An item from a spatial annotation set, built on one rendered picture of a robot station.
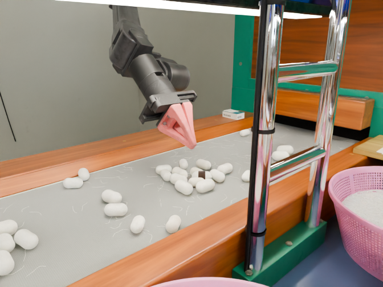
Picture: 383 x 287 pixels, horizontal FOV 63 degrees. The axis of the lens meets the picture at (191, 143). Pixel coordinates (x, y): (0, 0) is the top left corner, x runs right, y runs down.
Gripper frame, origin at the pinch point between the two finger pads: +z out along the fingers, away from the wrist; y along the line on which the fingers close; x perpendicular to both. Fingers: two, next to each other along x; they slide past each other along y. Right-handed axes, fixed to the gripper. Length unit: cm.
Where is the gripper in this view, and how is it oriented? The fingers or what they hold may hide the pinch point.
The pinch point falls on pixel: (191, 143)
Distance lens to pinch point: 55.3
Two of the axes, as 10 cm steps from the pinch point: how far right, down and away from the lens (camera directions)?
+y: 7.5, -1.9, 6.4
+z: 5.0, 7.9, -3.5
